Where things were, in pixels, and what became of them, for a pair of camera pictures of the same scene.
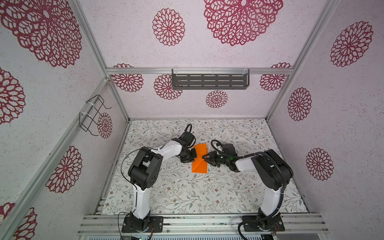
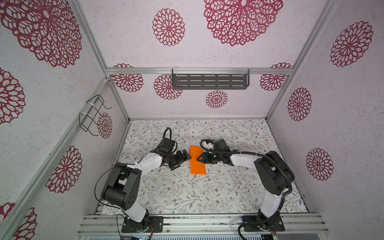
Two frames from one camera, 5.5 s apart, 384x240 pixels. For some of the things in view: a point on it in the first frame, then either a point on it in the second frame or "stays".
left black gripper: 183,160 → 181,159
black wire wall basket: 87,121 stays
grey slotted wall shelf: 206,79 stays
